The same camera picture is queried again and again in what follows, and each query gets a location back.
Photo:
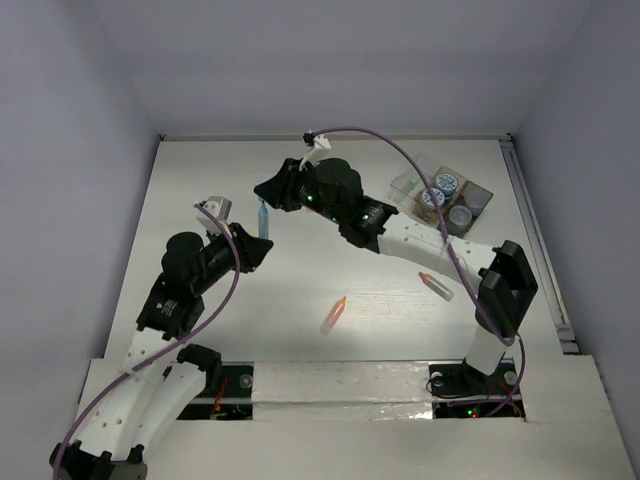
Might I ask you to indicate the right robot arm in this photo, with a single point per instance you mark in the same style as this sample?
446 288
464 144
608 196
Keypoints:
500 279

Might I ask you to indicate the orange tip clear marker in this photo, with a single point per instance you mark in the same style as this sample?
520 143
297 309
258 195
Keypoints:
436 286

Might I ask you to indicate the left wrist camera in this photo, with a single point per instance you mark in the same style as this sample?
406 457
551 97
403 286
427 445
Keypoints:
217 207

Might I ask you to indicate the blue highlighter marker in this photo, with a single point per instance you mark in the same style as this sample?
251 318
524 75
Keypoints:
263 220

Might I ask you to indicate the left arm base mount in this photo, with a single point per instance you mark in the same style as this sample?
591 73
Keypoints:
227 395

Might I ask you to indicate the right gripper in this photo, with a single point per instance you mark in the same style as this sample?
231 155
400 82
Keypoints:
279 190

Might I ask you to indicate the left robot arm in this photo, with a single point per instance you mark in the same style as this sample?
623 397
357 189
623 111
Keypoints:
117 433

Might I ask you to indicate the pink orange highlighter marker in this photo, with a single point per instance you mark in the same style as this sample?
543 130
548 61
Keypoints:
333 316

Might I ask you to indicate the clear plastic container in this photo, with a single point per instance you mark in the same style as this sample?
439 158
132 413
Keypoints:
398 195

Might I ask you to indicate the orange plastic container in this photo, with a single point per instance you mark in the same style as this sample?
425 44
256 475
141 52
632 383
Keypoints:
431 218

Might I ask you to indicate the blue patterned tape roll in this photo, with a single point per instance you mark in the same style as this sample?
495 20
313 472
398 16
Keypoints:
432 198
447 183

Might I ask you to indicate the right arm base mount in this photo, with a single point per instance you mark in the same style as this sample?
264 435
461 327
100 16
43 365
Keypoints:
460 392

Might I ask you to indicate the clear jar dark pins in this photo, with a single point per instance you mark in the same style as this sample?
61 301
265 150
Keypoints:
476 201
460 217

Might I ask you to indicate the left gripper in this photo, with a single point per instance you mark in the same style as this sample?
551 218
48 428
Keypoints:
250 249

